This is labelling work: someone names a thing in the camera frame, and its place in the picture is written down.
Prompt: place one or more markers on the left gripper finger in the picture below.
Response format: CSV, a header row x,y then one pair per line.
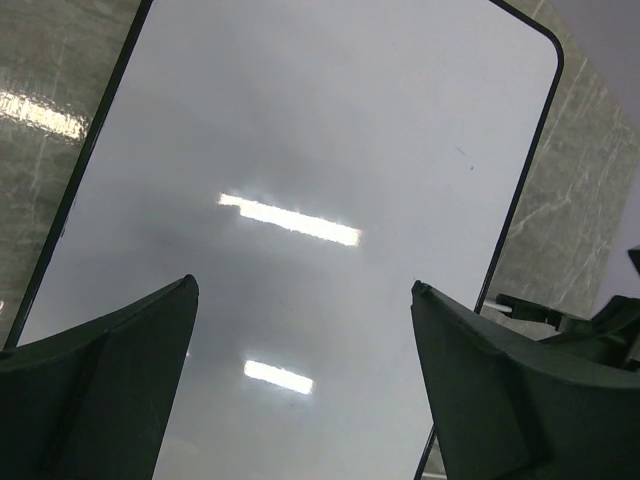
x,y
94,401

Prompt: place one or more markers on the white whiteboard black frame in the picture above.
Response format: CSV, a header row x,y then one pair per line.
x,y
306,162

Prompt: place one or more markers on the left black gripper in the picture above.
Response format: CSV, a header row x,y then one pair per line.
x,y
509,407

